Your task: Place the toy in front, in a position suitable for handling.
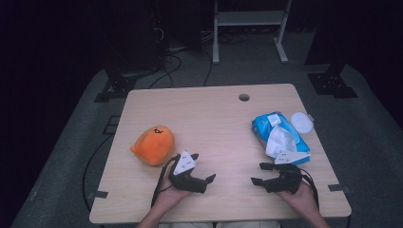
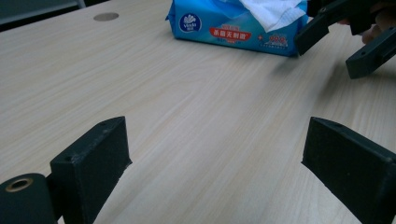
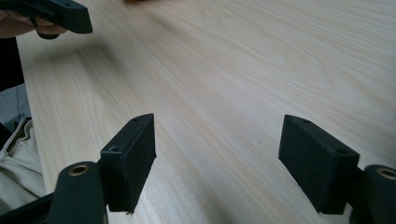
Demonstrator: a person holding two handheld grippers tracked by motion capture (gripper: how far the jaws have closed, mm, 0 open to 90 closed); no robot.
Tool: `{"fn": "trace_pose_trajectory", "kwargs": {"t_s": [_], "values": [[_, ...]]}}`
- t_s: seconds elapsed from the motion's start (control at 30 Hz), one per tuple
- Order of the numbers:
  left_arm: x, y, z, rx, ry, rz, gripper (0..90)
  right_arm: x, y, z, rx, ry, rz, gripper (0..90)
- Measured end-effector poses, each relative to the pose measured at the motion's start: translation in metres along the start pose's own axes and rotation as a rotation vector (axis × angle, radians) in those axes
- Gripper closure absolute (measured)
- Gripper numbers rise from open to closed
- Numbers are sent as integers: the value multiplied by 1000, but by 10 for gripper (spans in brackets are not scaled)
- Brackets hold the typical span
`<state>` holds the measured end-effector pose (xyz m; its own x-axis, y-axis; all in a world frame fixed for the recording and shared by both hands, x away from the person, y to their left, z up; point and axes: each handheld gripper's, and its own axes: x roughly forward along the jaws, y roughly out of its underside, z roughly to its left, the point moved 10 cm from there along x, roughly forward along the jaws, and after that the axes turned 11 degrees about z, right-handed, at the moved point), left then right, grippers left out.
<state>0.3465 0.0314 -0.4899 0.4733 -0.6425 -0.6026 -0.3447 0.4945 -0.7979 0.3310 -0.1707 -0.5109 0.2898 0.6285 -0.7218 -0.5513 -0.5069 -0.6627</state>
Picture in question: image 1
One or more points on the person's beige trousers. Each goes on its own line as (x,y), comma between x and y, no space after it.
(190,225)

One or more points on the person's left hand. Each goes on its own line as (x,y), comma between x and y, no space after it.
(168,197)

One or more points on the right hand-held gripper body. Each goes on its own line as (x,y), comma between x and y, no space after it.
(285,180)

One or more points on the person's right hand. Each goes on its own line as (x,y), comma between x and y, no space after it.
(301,199)

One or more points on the black stand base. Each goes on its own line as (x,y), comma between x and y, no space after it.
(118,85)
(332,84)

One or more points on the orange plush toy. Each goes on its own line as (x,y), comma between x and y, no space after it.
(153,145)

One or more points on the blue wet wipe pack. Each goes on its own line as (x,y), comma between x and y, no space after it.
(285,122)

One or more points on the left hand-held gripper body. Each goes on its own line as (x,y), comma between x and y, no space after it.
(187,183)

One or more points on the white wet wipe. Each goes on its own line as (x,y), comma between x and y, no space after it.
(278,141)

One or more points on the white metal stand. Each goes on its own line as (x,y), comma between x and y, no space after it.
(250,17)

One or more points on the black floor socket frame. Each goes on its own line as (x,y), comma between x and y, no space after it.
(111,124)

